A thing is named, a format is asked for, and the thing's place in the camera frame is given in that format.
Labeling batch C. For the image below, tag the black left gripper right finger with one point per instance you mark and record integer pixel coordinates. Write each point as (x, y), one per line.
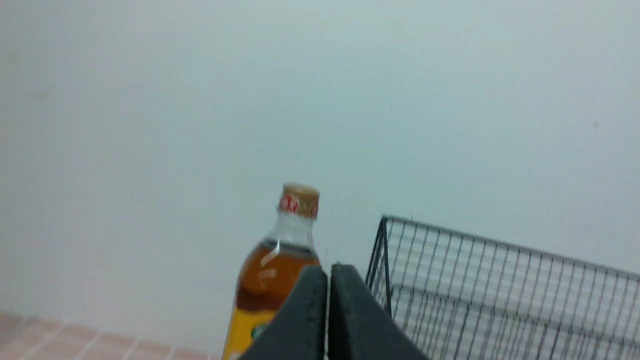
(358, 328)

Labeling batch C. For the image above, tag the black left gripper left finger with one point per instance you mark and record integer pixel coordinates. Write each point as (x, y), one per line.
(298, 329)

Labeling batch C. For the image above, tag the amber cooking wine bottle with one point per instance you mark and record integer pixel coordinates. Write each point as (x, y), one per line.
(272, 268)

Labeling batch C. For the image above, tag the pink checkered tablecloth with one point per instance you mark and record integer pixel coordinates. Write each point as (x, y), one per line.
(37, 338)

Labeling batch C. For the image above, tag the black wire mesh shelf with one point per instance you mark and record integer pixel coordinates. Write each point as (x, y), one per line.
(460, 296)

